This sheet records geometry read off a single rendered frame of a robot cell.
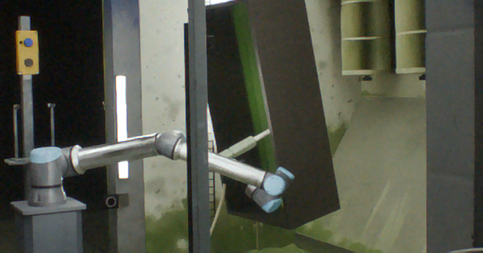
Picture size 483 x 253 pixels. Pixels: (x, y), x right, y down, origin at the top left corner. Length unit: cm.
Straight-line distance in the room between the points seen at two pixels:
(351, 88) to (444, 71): 330
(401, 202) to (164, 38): 178
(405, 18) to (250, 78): 99
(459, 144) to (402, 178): 261
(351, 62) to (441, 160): 286
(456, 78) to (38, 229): 224
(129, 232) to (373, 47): 196
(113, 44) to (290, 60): 125
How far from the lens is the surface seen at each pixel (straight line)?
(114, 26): 444
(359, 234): 458
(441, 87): 199
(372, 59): 479
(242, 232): 487
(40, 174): 360
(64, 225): 358
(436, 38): 201
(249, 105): 423
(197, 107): 250
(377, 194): 464
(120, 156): 362
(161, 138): 343
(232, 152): 358
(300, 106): 370
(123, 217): 451
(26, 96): 449
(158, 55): 453
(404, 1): 439
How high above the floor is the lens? 123
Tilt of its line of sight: 3 degrees down
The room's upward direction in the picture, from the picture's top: 1 degrees counter-clockwise
